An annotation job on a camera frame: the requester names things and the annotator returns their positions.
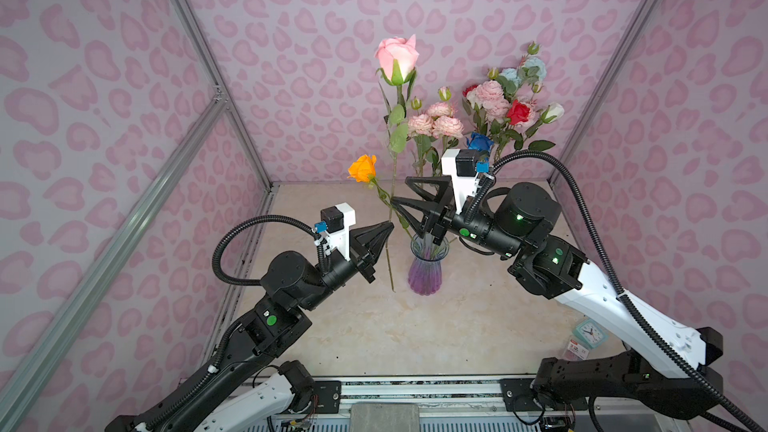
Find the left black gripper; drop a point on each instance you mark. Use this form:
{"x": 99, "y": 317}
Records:
{"x": 360, "y": 246}

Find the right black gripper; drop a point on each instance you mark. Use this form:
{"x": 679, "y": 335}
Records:
{"x": 441, "y": 209}

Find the purple blue glass vase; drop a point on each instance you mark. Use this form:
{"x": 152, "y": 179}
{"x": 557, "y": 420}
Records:
{"x": 425, "y": 274}

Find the orange flower stem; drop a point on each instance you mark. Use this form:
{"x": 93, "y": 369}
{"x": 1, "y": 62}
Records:
{"x": 363, "y": 170}

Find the blue flower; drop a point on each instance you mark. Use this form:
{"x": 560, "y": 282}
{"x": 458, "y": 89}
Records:
{"x": 479, "y": 142}

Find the small red rose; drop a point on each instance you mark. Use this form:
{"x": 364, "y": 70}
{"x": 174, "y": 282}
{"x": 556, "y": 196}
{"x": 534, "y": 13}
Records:
{"x": 502, "y": 121}

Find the pink carnation sprig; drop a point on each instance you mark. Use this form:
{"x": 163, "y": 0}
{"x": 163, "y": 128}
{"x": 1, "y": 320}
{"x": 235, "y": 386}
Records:
{"x": 488, "y": 91}

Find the white rose long stem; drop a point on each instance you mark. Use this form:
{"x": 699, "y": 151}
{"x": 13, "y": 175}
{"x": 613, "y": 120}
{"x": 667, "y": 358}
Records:
{"x": 540, "y": 117}

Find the pink rose long stem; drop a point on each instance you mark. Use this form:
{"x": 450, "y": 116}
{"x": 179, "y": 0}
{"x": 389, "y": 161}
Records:
{"x": 397, "y": 58}

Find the light blue flower sprig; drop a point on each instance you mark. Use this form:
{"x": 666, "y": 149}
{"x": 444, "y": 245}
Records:
{"x": 527, "y": 76}

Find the red rose long stem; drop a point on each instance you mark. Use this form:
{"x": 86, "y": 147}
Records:
{"x": 469, "y": 89}

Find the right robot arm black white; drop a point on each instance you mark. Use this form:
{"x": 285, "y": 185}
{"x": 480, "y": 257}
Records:
{"x": 520, "y": 230}

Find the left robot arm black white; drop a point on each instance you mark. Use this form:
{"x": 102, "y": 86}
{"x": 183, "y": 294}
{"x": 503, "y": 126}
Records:
{"x": 292, "y": 287}

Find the small clock card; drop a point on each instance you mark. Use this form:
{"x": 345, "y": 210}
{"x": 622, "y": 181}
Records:
{"x": 587, "y": 336}

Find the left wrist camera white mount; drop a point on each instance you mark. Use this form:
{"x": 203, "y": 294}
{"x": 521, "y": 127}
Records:
{"x": 334, "y": 229}

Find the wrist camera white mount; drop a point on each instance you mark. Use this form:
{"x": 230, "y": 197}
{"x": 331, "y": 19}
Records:
{"x": 334, "y": 229}
{"x": 464, "y": 167}

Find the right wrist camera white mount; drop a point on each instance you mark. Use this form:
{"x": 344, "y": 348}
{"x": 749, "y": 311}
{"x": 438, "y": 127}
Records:
{"x": 464, "y": 167}

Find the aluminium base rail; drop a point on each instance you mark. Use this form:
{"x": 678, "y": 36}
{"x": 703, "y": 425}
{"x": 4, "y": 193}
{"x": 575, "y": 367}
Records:
{"x": 472, "y": 403}

